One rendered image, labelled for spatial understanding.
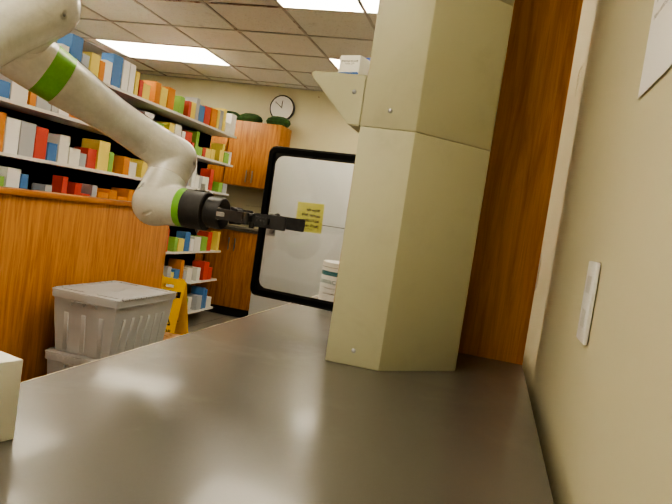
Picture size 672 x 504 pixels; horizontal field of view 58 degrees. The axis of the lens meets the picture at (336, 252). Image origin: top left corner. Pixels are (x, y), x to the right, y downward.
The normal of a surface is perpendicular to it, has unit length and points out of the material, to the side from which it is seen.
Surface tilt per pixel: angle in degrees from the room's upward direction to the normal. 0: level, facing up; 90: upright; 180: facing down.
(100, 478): 0
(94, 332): 95
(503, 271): 90
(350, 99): 90
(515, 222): 90
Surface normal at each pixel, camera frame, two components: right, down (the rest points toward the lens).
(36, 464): 0.15, -0.99
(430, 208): 0.50, 0.12
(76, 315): -0.26, 0.11
